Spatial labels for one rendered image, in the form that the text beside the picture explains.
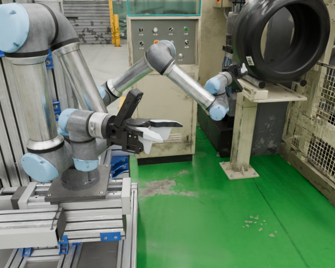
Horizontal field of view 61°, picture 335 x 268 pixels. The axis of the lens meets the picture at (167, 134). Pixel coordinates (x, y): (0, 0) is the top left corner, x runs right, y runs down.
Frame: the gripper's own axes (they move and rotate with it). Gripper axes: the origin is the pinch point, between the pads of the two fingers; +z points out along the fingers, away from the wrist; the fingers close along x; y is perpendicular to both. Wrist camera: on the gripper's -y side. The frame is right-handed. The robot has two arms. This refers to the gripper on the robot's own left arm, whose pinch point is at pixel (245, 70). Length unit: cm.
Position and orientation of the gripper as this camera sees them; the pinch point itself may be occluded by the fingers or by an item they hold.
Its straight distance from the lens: 174.6
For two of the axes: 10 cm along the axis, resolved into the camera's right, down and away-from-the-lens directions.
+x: -7.1, -0.4, 7.1
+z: 6.5, -4.3, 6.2
